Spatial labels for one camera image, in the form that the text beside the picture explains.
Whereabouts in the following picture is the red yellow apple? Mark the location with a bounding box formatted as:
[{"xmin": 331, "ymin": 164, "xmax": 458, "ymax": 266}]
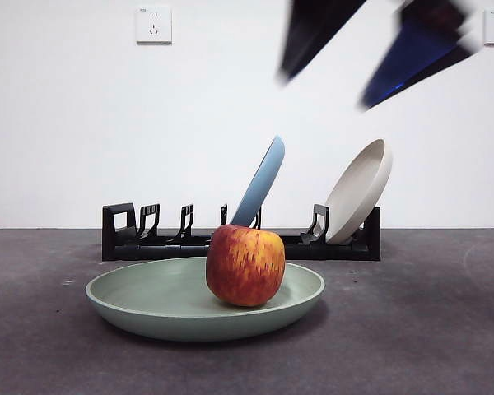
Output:
[{"xmin": 206, "ymin": 224, "xmax": 287, "ymax": 308}]

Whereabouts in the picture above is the green plate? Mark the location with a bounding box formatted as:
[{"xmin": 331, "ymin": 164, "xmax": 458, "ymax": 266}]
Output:
[{"xmin": 85, "ymin": 256, "xmax": 326, "ymax": 342}]

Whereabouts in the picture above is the beige plate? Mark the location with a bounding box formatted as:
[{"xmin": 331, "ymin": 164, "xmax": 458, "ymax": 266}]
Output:
[{"xmin": 324, "ymin": 138, "xmax": 394, "ymax": 244}]

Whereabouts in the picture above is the blue plate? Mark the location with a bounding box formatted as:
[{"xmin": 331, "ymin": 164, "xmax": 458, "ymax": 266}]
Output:
[{"xmin": 229, "ymin": 134, "xmax": 286, "ymax": 230}]

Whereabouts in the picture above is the black plate rack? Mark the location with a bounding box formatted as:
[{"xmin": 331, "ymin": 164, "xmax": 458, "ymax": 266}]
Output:
[{"xmin": 101, "ymin": 202, "xmax": 381, "ymax": 262}]

